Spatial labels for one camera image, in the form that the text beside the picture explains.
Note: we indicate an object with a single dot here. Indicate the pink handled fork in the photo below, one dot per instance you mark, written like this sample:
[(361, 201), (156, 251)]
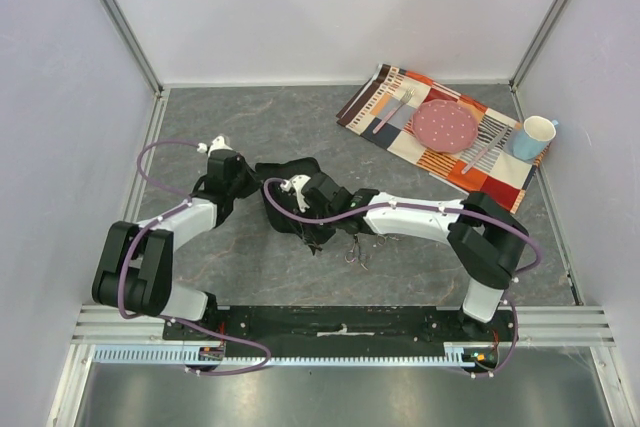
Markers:
[(406, 98)]

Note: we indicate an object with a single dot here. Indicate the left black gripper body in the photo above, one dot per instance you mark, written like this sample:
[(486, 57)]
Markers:
[(245, 183)]

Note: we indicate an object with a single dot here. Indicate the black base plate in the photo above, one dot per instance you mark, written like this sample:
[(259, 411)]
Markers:
[(356, 329)]

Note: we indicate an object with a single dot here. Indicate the black zipper tool case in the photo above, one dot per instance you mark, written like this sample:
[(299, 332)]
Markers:
[(313, 236)]

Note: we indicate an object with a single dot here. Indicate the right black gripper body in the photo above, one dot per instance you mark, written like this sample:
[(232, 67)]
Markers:
[(304, 217)]

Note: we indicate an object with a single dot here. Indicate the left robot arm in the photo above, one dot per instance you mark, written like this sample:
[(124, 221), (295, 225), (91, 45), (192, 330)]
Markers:
[(135, 270)]

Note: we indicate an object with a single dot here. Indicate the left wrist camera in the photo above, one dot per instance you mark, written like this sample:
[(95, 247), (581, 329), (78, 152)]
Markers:
[(219, 143)]

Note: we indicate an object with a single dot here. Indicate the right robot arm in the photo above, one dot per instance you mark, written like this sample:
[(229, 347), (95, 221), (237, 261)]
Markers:
[(487, 241)]

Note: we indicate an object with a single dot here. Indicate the blue white mug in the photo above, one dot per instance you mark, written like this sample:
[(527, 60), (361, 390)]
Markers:
[(534, 136)]

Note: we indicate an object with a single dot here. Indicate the silver thinning scissors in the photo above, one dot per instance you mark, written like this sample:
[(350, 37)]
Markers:
[(381, 240)]

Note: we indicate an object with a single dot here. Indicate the silver hair scissors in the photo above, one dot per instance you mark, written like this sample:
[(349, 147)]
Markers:
[(355, 254)]

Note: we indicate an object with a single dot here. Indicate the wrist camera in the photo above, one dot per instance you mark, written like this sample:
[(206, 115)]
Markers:
[(219, 143), (294, 186)]

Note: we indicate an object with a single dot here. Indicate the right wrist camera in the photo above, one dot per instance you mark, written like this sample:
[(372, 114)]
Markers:
[(294, 186)]

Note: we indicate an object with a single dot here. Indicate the pink dotted plate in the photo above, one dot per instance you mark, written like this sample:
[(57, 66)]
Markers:
[(444, 126)]

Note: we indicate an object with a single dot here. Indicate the patchwork placemat cloth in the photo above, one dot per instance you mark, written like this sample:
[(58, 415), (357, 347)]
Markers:
[(499, 174)]

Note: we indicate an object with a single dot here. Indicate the pink handled knife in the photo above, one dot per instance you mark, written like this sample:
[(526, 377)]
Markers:
[(484, 150)]

